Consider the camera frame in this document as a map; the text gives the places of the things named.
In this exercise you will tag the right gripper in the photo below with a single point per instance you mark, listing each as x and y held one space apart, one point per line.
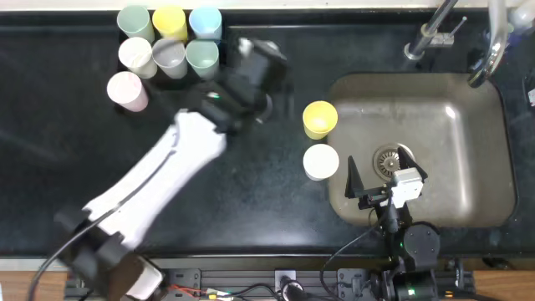
372 197

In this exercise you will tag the yellow cup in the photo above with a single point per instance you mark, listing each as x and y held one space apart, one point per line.
169 21
319 118

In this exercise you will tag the grey cup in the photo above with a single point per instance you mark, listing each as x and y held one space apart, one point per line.
168 54

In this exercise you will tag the steel sink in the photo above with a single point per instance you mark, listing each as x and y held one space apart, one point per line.
460 146

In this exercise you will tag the green cup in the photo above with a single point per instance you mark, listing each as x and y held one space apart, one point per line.
134 21
202 55

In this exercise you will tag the pink cup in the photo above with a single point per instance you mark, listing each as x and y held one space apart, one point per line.
125 88

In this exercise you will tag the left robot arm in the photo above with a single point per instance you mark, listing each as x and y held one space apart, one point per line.
167 167

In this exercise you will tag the steel tap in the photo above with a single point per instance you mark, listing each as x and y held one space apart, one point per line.
418 44

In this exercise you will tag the white cup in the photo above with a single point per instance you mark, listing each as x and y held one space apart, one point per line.
320 161
134 53

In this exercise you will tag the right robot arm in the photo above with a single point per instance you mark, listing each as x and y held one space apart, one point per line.
422 242

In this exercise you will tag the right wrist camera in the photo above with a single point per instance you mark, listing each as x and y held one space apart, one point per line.
405 186

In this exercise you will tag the black tray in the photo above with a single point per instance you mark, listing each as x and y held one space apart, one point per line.
167 90

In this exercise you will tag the blue cup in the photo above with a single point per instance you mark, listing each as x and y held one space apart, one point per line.
205 23

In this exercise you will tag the mounting rail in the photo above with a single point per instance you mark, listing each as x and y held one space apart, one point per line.
242 279

